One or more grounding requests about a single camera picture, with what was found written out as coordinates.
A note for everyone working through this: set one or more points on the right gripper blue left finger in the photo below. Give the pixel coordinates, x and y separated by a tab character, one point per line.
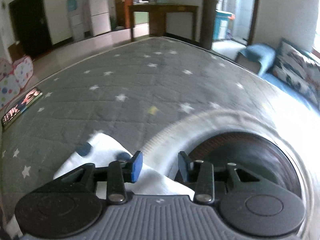
119	172

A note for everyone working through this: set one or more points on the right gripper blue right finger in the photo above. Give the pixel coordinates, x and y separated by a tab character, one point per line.
200	174

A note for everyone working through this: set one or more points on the white navy polka dot garment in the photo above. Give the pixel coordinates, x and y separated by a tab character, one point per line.
101	150

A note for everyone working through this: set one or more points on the mattress brand label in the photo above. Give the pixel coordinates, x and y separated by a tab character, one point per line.
19	107

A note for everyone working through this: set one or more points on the blue sofa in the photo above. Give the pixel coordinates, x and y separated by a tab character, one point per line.
260	58

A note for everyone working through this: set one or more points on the blue white storage cabinet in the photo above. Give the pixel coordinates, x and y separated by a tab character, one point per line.
223	25

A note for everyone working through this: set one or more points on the butterfly print cushion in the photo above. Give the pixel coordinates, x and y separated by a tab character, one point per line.
299	71

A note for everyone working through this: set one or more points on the white refrigerator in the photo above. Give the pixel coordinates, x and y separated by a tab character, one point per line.
100	17

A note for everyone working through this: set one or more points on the dark wooden side table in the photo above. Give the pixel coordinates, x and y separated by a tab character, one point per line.
158	16

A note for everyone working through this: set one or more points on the polka dot play tent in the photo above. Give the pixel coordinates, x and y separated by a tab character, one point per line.
14	77

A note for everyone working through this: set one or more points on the white drawer unit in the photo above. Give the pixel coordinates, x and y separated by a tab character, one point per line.
77	26

